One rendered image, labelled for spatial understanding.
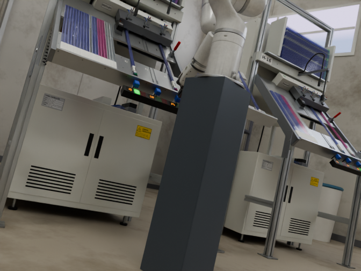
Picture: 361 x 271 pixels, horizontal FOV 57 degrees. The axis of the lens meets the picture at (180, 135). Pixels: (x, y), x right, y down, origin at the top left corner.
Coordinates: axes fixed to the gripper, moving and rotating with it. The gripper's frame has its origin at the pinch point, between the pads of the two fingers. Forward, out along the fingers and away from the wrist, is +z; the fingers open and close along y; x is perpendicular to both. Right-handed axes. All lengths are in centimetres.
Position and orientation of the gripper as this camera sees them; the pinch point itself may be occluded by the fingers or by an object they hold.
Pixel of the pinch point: (181, 93)
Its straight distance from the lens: 160.7
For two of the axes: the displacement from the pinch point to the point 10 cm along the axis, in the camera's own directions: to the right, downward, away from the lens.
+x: -2.0, -6.5, 7.3
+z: -4.9, 7.1, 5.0
